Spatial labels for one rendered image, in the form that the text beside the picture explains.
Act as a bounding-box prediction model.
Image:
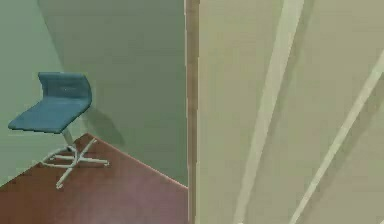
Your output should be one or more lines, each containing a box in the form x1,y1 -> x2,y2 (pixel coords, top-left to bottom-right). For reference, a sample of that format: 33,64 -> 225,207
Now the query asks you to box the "beige room door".
184,0 -> 384,224

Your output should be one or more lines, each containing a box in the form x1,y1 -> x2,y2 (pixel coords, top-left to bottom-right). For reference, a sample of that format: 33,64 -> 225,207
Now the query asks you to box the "blue swivel chair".
7,71 -> 111,190

